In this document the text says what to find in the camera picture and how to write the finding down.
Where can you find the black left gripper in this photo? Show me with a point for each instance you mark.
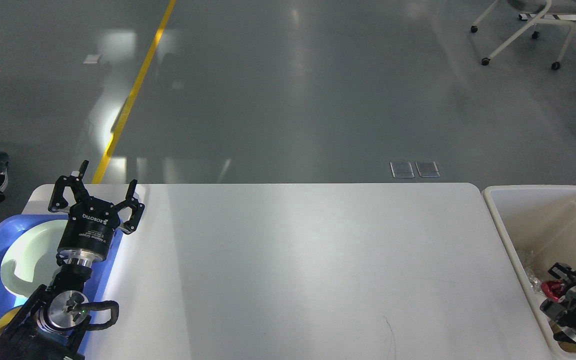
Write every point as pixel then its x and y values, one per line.
pixel 89 232

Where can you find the floor outlet cover left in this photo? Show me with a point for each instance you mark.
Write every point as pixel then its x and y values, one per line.
pixel 402 170

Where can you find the white office chair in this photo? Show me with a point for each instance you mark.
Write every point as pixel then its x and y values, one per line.
pixel 540 12

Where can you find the dark grey mug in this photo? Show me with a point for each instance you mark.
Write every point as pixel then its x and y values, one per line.
pixel 8 316

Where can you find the foil sheet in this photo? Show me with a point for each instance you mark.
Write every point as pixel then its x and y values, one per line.
pixel 535 278

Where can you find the floor outlet cover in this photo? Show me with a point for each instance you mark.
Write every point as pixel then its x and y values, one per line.
pixel 427 169
pixel 402 170

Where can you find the floor outlet cover right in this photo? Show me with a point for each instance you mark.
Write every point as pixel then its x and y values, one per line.
pixel 427 169

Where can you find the beige waste bin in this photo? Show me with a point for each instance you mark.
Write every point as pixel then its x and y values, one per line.
pixel 541 218

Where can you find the brown paper bag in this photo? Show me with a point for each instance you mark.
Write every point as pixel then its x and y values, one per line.
pixel 564 337

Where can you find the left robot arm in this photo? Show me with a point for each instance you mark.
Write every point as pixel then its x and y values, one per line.
pixel 53 321

